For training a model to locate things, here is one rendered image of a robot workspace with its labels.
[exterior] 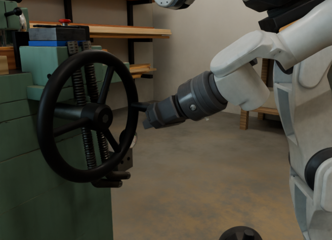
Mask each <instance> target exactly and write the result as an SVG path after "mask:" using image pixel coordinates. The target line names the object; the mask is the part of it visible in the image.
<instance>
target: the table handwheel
mask: <svg viewBox="0 0 332 240"><path fill-rule="evenodd" d="M91 63H101V64H105V65H107V66H108V67H107V70H106V74H105V78H104V81H103V85H102V88H101V91H100V94H99V97H98V100H97V103H88V104H86V105H85V106H84V107H82V106H76V105H70V104H64V103H58V102H57V99H58V96H59V94H60V92H61V89H62V88H63V86H64V84H65V83H66V81H67V80H68V79H69V77H70V76H71V75H72V74H73V73H74V72H75V71H77V70H78V69H79V68H81V67H83V66H85V65H87V64H91ZM114 71H115V72H116V73H117V74H118V75H119V77H120V78H121V80H122V82H123V84H124V87H125V91H126V95H127V102H128V115H127V122H126V127H125V131H124V134H123V137H122V139H121V141H120V143H119V145H118V143H117V142H116V140H115V139H114V137H113V136H112V134H111V132H110V130H109V127H110V125H111V124H112V121H113V113H112V110H111V108H110V107H109V106H108V105H105V102H106V98H107V94H108V90H109V86H110V83H111V80H112V76H113V73H114ZM132 102H139V101H138V93H137V88H136V85H135V82H134V79H133V77H132V75H131V73H130V71H129V69H128V68H127V67H126V65H125V64H124V63H123V62H122V61H121V60H120V59H119V58H118V57H116V56H115V55H113V54H111V53H109V52H107V51H104V50H98V49H90V50H84V51H81V52H78V53H76V54H74V55H72V56H70V57H69V58H67V59H66V60H65V61H63V62H62V63H61V64H60V65H59V66H58V67H57V68H56V70H55V71H54V72H53V73H52V75H51V76H50V78H49V79H48V81H47V83H46V85H45V87H44V89H43V92H42V94H41V98H40V101H39V106H38V112H37V137H38V142H39V146H40V149H41V152H42V155H43V157H44V159H45V161H46V162H47V164H48V165H49V167H50V168H51V169H52V170H53V171H54V172H55V173H56V174H58V175H59V176H60V177H62V178H64V179H66V180H68V181H71V182H75V183H88V182H93V181H96V180H99V179H101V178H103V177H104V176H106V175H107V174H109V173H110V172H111V171H112V170H114V169H115V168H116V167H117V166H118V165H119V163H120V162H121V161H122V160H123V158H124V157H125V155H126V154H127V152H128V150H129V148H130V146H131V144H132V141H133V139H134V136H135V132H136V128H137V123H138V115H139V111H138V110H135V109H132V108H131V104H132ZM53 117H57V118H62V119H67V120H73V121H74V122H71V123H68V124H65V125H62V126H59V127H56V128H53ZM80 127H84V128H86V129H90V130H94V131H99V132H102V133H103V134H104V136H105V137H106V139H107V140H108V142H109V143H110V145H111V147H112V148H113V150H114V153H113V154H112V155H111V156H110V157H109V158H108V159H107V160H106V161H105V162H104V163H102V164H101V165H99V166H98V167H95V168H93V169H88V170H81V169H77V168H74V167H72V166H70V165H69V164H68V163H67V162H66V161H65V160H64V159H63V158H62V156H61V155H60V153H59V151H58V149H57V146H56V143H55V139H54V138H55V137H57V136H60V135H62V134H64V133H67V132H69V131H72V130H75V129H78V128H80Z"/></svg>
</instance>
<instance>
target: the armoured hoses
mask: <svg viewBox="0 0 332 240"><path fill-rule="evenodd" d="M65 44H66V46H67V49H68V55H69V57H70V56H72V55H74V54H76V53H78V52H79V48H78V42H77V41H67V42H65ZM79 44H80V46H81V49H82V51H84V50H90V49H92V48H91V42H90V41H80V42H79ZM93 64H94V63H91V64H87V65H85V67H84V68H85V73H86V79H87V80H86V81H87V84H88V85H87V86H88V89H89V95H90V100H91V101H90V102H91V103H97V100H98V97H99V92H98V86H97V85H98V84H97V81H96V80H97V79H96V76H95V75H96V73H95V68H94V65H93ZM81 71H82V70H81V68H79V69H78V70H77V71H75V72H74V73H73V74H72V78H73V79H72V81H73V84H74V85H73V86H74V89H75V90H74V92H75V97H76V103H77V106H82V107H84V106H85V105H86V104H87V103H86V97H85V96H86V95H85V89H84V86H83V85H84V84H83V78H82V77H83V76H82V72H81ZM81 132H82V137H83V144H84V149H85V156H86V161H87V166H88V167H87V168H88V169H93V168H95V167H97V163H96V162H97V161H96V158H95V157H96V156H95V151H94V144H93V139H92V131H91V130H90V129H86V128H84V127H81ZM96 134H97V135H96V136H97V141H98V145H99V150H100V151H99V152H100V155H101V161H102V163H104V162H105V161H106V160H107V159H108V158H109V157H110V156H109V155H110V154H109V150H108V145H107V144H108V143H107V139H106V137H105V136H104V134H103V133H102V132H99V131H96ZM130 176H131V175H130V173H129V172H128V171H111V172H110V173H109V174H107V175H106V176H105V177H106V178H107V179H99V180H96V181H93V182H91V184H92V185H93V186H94V187H96V188H119V187H121V186H122V184H123V182H122V181H121V180H126V179H129V178H130Z"/></svg>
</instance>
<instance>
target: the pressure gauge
mask: <svg viewBox="0 0 332 240"><path fill-rule="evenodd" d="M124 131H125V129H124V130H123V131H122V132H121V134H120V137H119V142H120V141H121V139H122V137H123V134H124ZM136 142H137V133H136V132H135V136H134V139H133V141H132V144H131V146H130V149H131V148H133V147H134V146H135V144H136Z"/></svg>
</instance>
